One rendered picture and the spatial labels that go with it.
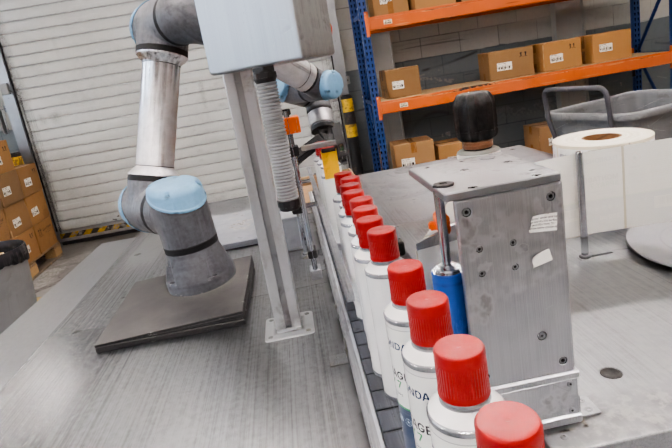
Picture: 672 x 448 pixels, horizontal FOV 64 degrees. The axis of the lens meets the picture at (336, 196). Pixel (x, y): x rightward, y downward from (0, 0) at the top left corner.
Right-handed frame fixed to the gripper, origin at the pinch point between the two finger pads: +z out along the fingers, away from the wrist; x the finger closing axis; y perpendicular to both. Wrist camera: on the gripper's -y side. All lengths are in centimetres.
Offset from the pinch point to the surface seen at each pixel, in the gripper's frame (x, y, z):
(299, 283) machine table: -25.4, -11.6, 26.8
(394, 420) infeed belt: -78, -2, 51
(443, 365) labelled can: -107, -1, 45
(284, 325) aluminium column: -45, -15, 36
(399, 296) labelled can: -93, -1, 39
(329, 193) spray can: -29.6, -1.5, 9.3
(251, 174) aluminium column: -59, -15, 12
